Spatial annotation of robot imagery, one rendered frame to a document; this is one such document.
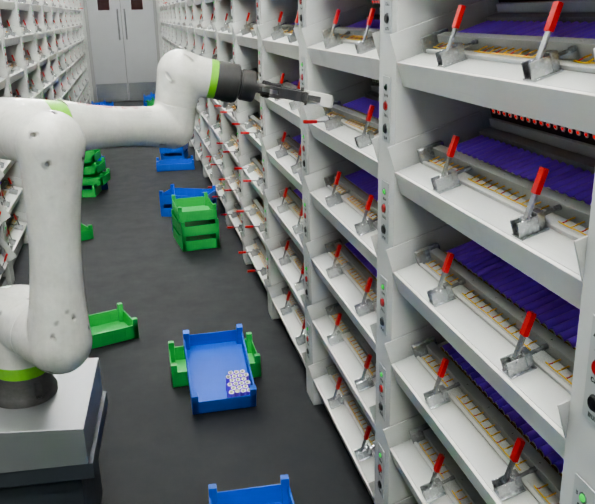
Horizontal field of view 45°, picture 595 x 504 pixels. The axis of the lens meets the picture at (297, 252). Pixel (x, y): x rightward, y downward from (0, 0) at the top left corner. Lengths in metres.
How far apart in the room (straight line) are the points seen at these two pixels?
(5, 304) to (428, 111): 0.94
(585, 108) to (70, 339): 1.05
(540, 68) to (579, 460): 0.46
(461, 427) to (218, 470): 0.94
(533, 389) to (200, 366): 1.59
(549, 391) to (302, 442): 1.24
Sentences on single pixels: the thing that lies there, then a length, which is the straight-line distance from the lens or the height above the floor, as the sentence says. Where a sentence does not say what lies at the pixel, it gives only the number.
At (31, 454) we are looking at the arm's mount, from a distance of 1.66.
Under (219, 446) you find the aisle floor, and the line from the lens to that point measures 2.17.
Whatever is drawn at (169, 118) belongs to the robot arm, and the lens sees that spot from 1.76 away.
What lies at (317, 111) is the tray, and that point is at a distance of 2.04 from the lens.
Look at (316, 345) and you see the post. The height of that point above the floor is 0.21.
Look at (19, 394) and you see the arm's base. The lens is 1.71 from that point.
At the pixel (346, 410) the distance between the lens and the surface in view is 2.11.
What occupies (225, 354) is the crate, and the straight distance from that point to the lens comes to 2.49.
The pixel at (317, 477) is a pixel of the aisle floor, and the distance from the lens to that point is 2.03.
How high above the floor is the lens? 1.18
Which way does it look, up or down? 18 degrees down
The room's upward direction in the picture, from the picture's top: 1 degrees counter-clockwise
